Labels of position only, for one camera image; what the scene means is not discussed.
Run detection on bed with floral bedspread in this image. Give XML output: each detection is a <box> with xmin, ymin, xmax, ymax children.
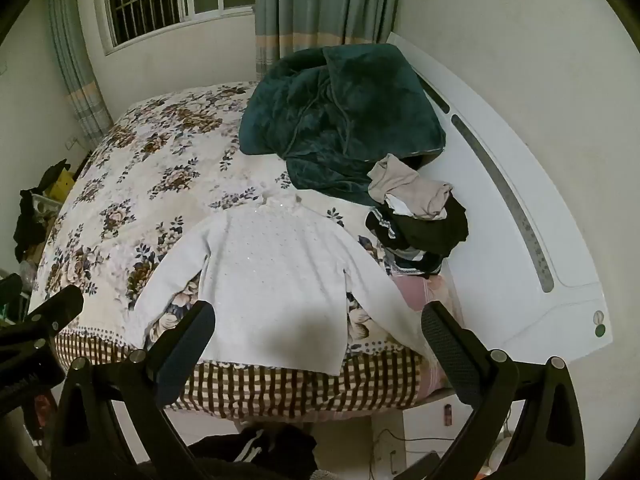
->
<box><xmin>27</xmin><ymin>80</ymin><xmax>468</xmax><ymax>423</ymax></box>

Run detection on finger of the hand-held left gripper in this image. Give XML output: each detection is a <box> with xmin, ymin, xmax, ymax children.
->
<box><xmin>0</xmin><ymin>285</ymin><xmax>85</xmax><ymax>361</ymax></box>
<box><xmin>0</xmin><ymin>273</ymin><xmax>24</xmax><ymax>313</ymax></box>

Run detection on wide grey-green curtain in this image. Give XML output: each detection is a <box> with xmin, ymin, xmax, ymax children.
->
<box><xmin>254</xmin><ymin>0</ymin><xmax>405</xmax><ymax>81</ymax></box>

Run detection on white curved headboard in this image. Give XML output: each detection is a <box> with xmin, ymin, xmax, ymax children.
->
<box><xmin>385</xmin><ymin>32</ymin><xmax>615</xmax><ymax>361</ymax></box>

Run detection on striped dark garment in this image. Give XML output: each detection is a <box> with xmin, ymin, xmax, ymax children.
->
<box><xmin>385</xmin><ymin>246</ymin><xmax>446</xmax><ymax>278</ymax></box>

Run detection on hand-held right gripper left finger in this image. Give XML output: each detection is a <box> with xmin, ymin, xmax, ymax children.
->
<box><xmin>50</xmin><ymin>300</ymin><xmax>217</xmax><ymax>480</ymax></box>

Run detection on white knit sweater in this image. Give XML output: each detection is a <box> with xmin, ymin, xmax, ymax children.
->
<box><xmin>125</xmin><ymin>191</ymin><xmax>443</xmax><ymax>377</ymax></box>

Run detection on pink sheet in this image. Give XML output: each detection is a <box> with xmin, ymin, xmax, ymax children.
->
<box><xmin>391</xmin><ymin>270</ymin><xmax>466</xmax><ymax>396</ymax></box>

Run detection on black cloth on clutter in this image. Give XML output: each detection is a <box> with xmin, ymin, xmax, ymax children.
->
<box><xmin>12</xmin><ymin>160</ymin><xmax>72</xmax><ymax>262</ymax></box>

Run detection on black floor cable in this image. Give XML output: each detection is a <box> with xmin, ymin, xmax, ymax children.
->
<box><xmin>371</xmin><ymin>427</ymin><xmax>453</xmax><ymax>476</ymax></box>

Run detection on person's black striped pants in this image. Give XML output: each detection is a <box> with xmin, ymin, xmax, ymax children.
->
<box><xmin>140</xmin><ymin>422</ymin><xmax>321</xmax><ymax>480</ymax></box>

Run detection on dark green plush blanket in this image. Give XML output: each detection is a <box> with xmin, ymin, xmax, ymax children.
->
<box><xmin>238</xmin><ymin>43</ymin><xmax>447</xmax><ymax>207</ymax></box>

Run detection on black garment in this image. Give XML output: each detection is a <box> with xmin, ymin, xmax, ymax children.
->
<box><xmin>365</xmin><ymin>195</ymin><xmax>470</xmax><ymax>261</ymax></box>

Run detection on yellow box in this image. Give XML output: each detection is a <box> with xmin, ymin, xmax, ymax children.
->
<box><xmin>44</xmin><ymin>170</ymin><xmax>76</xmax><ymax>201</ymax></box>

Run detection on narrow grey-green curtain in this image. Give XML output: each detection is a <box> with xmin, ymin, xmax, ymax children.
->
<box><xmin>47</xmin><ymin>0</ymin><xmax>115</xmax><ymax>147</ymax></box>

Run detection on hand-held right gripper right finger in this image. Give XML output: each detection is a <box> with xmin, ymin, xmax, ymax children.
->
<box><xmin>400</xmin><ymin>301</ymin><xmax>587</xmax><ymax>480</ymax></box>

